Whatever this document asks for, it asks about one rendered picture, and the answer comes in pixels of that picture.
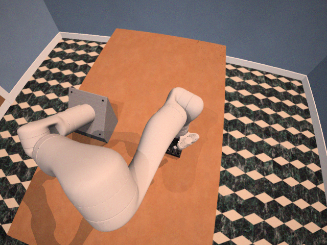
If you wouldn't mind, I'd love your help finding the black knob box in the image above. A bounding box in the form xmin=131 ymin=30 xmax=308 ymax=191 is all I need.
xmin=166 ymin=147 xmax=182 ymax=158

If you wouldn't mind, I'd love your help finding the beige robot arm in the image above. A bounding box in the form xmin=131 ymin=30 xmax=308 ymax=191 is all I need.
xmin=17 ymin=87 xmax=204 ymax=232

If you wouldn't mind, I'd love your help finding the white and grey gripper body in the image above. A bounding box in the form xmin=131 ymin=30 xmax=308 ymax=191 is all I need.
xmin=169 ymin=127 xmax=199 ymax=150

